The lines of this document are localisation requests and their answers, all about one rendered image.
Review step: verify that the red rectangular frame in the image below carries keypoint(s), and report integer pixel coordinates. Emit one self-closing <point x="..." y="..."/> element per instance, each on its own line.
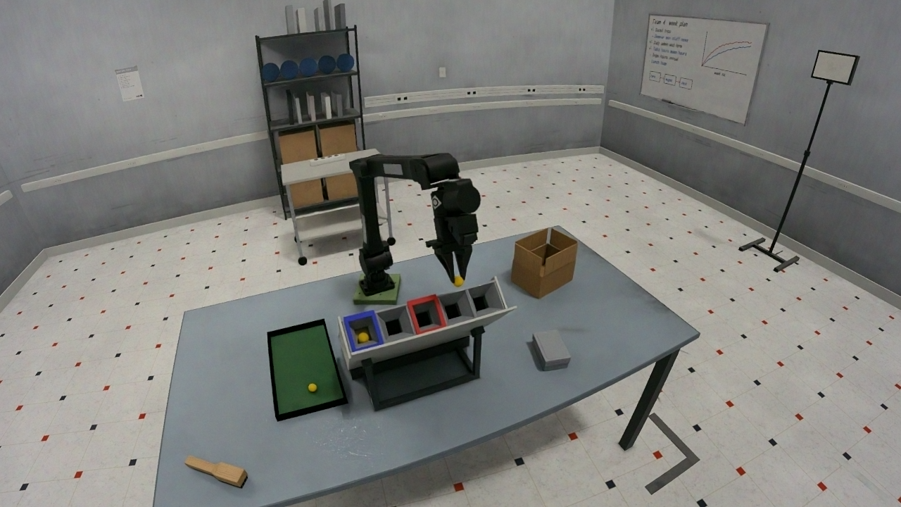
<point x="422" y="300"/>

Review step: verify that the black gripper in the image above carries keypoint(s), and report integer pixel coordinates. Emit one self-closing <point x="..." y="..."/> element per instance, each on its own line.
<point x="443" y="251"/>

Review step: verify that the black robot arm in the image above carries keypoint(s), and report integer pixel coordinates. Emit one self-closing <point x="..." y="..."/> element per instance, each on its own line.
<point x="456" y="196"/>

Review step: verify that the grey hinged case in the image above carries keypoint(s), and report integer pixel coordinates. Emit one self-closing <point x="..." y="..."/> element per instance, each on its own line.
<point x="550" y="350"/>

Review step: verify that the blue square frame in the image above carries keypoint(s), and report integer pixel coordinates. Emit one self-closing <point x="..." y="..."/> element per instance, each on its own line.
<point x="359" y="316"/>

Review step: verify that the brown cardboard box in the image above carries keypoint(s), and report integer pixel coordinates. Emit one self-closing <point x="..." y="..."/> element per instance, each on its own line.
<point x="559" y="258"/>

